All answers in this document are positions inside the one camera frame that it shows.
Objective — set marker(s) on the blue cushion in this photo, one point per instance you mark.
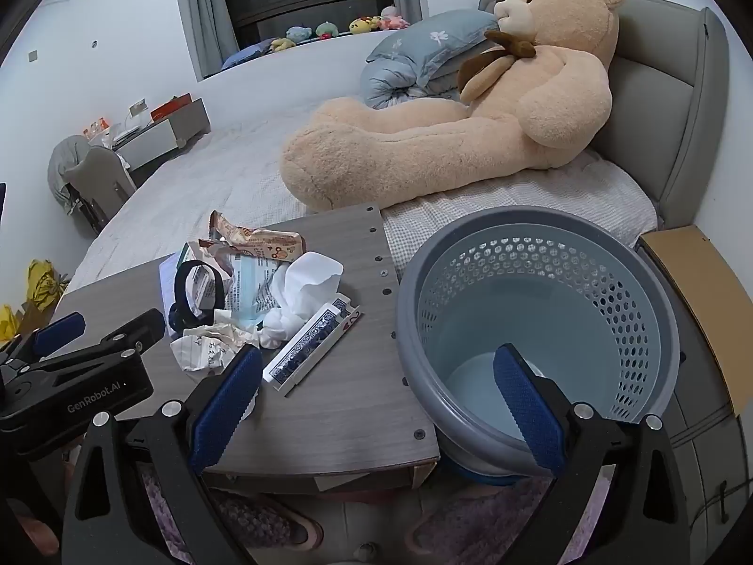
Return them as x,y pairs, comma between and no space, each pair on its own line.
247,54

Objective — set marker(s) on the large beige teddy bear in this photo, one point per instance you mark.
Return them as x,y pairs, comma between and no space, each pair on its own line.
441,141

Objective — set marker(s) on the grey upholstered headboard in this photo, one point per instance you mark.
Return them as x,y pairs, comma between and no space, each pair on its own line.
653,100

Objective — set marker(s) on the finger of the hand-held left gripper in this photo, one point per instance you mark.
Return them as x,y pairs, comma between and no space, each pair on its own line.
138,329
59,329

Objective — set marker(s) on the blue patterned card box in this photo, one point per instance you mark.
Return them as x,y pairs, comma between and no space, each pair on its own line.
306,347

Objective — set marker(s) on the green plush toy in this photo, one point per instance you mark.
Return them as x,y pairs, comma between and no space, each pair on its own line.
325,28

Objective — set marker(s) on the grey garment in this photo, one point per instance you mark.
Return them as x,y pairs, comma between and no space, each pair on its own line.
62,170

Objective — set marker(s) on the brown cardboard box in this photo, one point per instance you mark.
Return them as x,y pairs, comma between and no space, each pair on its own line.
700,282

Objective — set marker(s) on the white checkered blanket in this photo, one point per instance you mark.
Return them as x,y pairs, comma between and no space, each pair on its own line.
588,188

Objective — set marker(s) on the blue white printed packet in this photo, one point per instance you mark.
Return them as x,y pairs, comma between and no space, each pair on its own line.
247,288

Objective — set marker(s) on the grey chair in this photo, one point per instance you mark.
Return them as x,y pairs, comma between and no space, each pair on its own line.
100,182

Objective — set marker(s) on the yellow bag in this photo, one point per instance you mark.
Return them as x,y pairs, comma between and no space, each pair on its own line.
7,323
42,282

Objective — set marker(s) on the white paper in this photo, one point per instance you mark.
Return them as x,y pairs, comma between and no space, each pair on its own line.
197,353

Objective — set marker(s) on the pale purple sheet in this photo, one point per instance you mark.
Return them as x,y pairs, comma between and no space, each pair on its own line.
167,288

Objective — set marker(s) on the bed with white sheet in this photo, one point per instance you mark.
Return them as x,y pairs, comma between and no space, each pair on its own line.
235,147

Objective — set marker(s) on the yellow plush toy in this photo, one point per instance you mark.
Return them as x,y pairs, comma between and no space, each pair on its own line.
362,25

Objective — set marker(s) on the grey white low table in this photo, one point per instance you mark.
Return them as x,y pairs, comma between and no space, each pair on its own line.
153,141

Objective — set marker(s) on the beige paper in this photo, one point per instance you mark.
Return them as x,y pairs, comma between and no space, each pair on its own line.
235,329

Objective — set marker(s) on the orange box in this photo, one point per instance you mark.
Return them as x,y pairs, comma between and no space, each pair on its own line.
170,109

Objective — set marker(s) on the blue-green plush toy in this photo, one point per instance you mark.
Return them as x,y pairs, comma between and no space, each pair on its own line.
298,33

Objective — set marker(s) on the white cloth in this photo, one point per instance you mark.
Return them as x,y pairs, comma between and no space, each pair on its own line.
306,282

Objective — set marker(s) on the dark window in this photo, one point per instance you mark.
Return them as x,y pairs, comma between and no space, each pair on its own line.
294,0

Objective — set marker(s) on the black tape roll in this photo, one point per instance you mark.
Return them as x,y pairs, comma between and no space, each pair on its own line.
203,264

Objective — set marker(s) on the grey bedside cabinet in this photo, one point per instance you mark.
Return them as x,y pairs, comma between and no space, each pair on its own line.
706,453

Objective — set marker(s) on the folded grey-blue duvet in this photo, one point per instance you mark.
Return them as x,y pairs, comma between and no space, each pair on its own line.
388,85

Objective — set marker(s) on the grey perforated plastic basket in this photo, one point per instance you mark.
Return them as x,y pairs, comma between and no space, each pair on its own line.
529,218

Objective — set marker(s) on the purple fuzzy pants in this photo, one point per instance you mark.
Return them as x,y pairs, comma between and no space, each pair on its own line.
162,506

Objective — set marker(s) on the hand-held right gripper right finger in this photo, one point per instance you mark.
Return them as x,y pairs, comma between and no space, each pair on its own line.
529,412

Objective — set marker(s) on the grey-blue flowered pillow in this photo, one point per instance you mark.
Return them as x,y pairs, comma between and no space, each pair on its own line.
429,41

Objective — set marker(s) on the white wall socket plate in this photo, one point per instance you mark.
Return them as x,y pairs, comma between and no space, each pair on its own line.
137,108

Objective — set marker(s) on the yellow-green plush toy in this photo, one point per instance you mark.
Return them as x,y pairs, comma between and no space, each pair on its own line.
282,45

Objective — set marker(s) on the brown orange snack wrapper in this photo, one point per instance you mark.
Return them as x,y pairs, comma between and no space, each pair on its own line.
265,241

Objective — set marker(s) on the orange bottles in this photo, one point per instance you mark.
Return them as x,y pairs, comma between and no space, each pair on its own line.
100,128

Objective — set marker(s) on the fuzzy pink slipper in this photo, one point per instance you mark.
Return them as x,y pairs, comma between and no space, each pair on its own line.
453,527
259,518

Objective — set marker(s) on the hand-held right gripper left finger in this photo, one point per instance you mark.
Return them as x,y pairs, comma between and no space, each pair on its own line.
226,406

